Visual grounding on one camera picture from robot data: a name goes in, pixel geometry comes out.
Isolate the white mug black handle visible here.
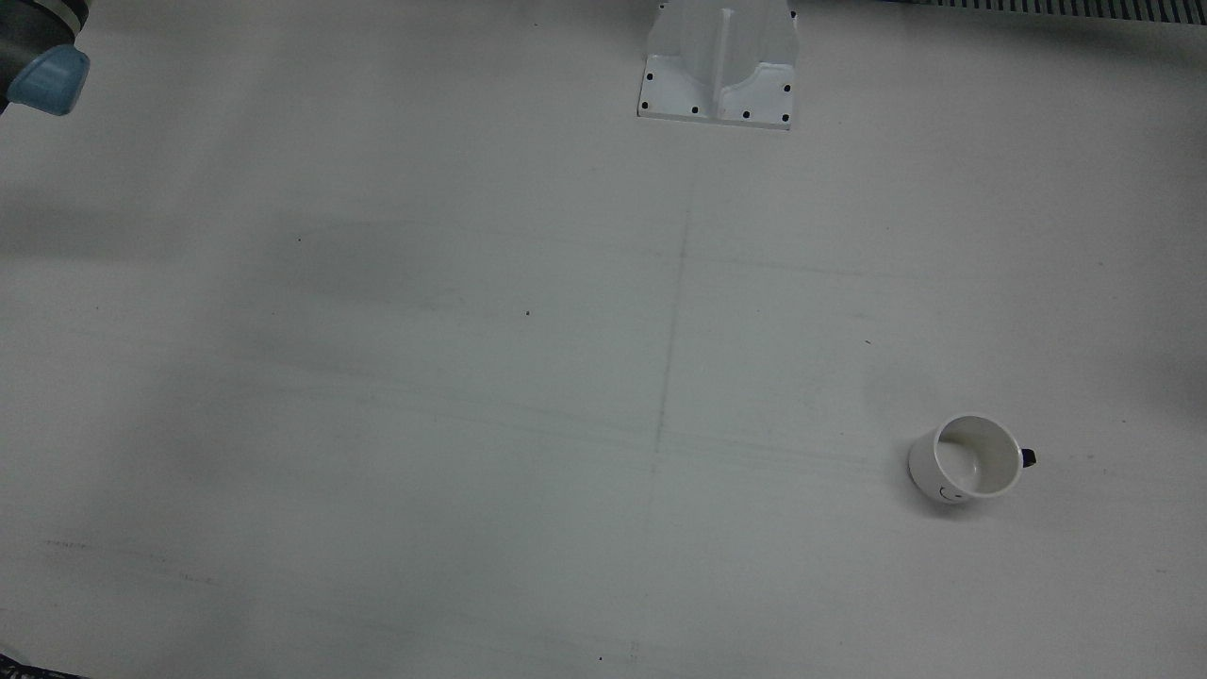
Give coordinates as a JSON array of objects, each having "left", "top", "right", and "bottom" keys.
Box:
[{"left": 907, "top": 413, "right": 1038, "bottom": 505}]

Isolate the white column pedestal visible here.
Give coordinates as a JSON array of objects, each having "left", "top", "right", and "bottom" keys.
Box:
[{"left": 637, "top": 0, "right": 801, "bottom": 130}]

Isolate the grated metal panel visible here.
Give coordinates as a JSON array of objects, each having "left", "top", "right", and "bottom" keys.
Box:
[{"left": 929, "top": 0, "right": 1207, "bottom": 25}]

